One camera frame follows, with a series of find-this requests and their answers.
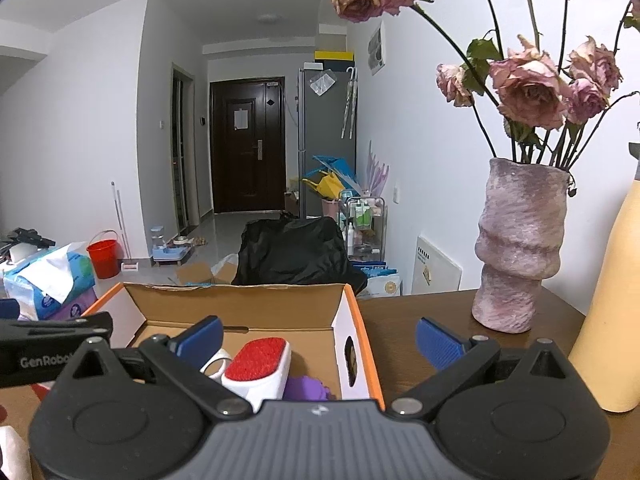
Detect clear plastic bag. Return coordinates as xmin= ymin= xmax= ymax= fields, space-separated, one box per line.
xmin=309 ymin=72 xmax=335 ymax=96

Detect white tape roll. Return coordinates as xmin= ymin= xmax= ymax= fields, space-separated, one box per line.
xmin=200 ymin=347 xmax=233 ymax=380

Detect white folded umbrella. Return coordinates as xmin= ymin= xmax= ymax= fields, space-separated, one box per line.
xmin=341 ymin=66 xmax=359 ymax=140

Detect pink textured vase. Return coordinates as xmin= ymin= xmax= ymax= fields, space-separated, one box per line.
xmin=472 ymin=157 xmax=573 ymax=333

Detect red white lint brush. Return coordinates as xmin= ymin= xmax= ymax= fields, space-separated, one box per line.
xmin=221 ymin=337 xmax=293 ymax=413

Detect blue tissue pack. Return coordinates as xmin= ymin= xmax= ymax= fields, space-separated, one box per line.
xmin=2 ymin=241 xmax=97 ymax=321

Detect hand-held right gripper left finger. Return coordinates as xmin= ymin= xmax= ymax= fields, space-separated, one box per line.
xmin=59 ymin=316 xmax=253 ymax=417

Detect grey refrigerator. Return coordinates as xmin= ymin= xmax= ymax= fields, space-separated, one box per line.
xmin=297 ymin=66 xmax=358 ymax=221

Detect framed wall picture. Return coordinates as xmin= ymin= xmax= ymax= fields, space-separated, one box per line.
xmin=367 ymin=25 xmax=388 ymax=77

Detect white flat panel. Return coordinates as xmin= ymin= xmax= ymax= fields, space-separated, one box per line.
xmin=411 ymin=235 xmax=463 ymax=296

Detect red bucket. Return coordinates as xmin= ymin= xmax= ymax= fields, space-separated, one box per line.
xmin=86 ymin=230 xmax=122 ymax=280

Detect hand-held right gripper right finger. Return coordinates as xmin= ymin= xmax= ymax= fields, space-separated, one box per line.
xmin=389 ymin=316 xmax=581 ymax=417

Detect pale purple tissue pack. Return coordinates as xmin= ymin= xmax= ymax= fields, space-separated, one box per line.
xmin=47 ymin=287 xmax=99 ymax=322

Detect open brown carton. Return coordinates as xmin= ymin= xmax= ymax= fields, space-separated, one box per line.
xmin=175 ymin=260 xmax=238 ymax=286

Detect blue white packet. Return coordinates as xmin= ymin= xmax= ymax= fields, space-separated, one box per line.
xmin=350 ymin=260 xmax=401 ymax=297

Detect purple bottle cap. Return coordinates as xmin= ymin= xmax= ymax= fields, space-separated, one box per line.
xmin=284 ymin=376 xmax=333 ymax=402

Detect yellow black box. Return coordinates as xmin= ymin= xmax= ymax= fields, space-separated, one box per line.
xmin=314 ymin=50 xmax=355 ymax=70

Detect purple feather decoration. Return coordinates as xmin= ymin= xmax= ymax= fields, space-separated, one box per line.
xmin=365 ymin=141 xmax=391 ymax=196

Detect red cardboard box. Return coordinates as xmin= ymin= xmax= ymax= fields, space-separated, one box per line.
xmin=80 ymin=282 xmax=386 ymax=411

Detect black device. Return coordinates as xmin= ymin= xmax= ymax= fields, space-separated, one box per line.
xmin=0 ymin=227 xmax=57 ymax=251

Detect black bag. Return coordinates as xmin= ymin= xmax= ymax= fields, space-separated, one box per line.
xmin=232 ymin=214 xmax=368 ymax=297

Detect dark brown entrance door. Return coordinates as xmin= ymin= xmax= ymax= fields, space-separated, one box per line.
xmin=209 ymin=77 xmax=286 ymax=215

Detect white mop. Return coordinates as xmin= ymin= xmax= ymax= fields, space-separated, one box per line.
xmin=111 ymin=181 xmax=140 ymax=272

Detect side doorway frame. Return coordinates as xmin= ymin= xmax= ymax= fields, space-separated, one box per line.
xmin=171 ymin=62 xmax=197 ymax=233

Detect dried pink roses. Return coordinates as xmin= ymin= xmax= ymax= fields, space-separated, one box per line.
xmin=321 ymin=0 xmax=640 ymax=171

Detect yellow thermos jug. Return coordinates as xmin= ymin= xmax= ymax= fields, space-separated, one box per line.
xmin=567 ymin=140 xmax=640 ymax=413

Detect pet water feeder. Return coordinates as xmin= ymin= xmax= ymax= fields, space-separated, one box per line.
xmin=150 ymin=225 xmax=196 ymax=262

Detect trolley with bottles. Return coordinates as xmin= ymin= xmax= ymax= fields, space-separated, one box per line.
xmin=337 ymin=190 xmax=386 ymax=263

